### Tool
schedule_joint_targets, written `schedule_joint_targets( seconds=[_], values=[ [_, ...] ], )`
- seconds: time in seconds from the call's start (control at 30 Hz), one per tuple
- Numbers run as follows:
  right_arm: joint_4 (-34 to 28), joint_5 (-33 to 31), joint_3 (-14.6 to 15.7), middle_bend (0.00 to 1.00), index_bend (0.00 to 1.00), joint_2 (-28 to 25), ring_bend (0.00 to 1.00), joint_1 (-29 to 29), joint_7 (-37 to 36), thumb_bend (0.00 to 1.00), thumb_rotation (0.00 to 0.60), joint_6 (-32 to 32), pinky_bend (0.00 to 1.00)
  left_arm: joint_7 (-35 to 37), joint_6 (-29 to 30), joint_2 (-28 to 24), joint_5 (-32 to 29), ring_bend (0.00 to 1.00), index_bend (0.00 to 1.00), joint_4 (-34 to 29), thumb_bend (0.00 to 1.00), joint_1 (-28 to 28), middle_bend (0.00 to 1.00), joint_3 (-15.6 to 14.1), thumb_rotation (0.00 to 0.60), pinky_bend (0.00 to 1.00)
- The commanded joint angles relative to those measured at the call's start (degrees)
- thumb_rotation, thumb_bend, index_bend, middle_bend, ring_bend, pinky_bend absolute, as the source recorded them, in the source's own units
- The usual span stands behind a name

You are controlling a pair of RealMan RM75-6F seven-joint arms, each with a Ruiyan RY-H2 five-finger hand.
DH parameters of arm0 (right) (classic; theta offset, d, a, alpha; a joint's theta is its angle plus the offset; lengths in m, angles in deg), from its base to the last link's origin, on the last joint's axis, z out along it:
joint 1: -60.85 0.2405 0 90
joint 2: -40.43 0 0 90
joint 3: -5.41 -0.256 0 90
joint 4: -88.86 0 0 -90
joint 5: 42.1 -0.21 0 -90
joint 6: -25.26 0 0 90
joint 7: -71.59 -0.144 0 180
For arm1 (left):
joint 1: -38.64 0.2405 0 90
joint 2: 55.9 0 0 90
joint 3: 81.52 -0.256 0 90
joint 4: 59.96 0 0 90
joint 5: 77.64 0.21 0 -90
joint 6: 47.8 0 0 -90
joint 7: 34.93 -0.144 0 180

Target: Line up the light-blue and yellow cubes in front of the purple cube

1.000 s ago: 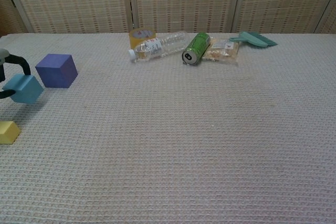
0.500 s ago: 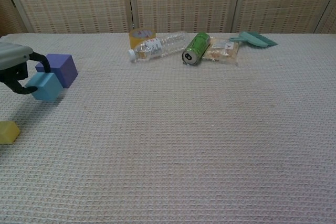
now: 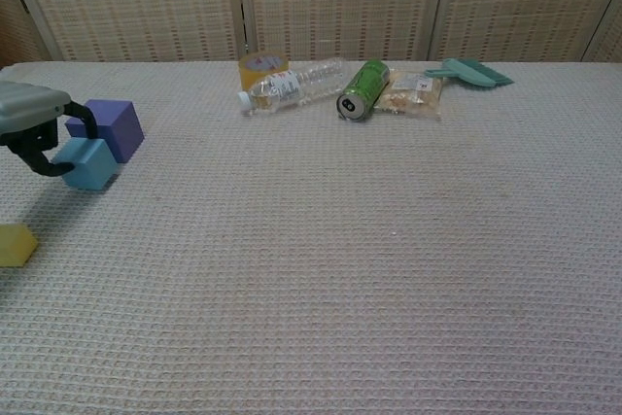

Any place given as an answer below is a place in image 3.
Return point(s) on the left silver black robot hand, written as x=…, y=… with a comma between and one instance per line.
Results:
x=24, y=106

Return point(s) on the light blue cube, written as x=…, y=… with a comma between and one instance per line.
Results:
x=90, y=164

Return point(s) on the small yellow cube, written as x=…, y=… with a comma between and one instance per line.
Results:
x=14, y=247

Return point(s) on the teal hand brush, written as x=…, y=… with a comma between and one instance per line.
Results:
x=473, y=74

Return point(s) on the large purple cube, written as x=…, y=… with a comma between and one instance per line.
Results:
x=119, y=126

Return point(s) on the brown packing tape roll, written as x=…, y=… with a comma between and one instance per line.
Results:
x=250, y=72

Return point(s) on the clear plastic water bottle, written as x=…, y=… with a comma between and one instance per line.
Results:
x=291, y=89

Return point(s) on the white woven tablecloth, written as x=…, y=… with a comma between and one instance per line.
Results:
x=316, y=264

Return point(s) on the bamboo folding screen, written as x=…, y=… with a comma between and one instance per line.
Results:
x=340, y=2

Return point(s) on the green drink can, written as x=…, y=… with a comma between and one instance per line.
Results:
x=364, y=89

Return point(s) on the clear snack packet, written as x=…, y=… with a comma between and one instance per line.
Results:
x=413, y=96

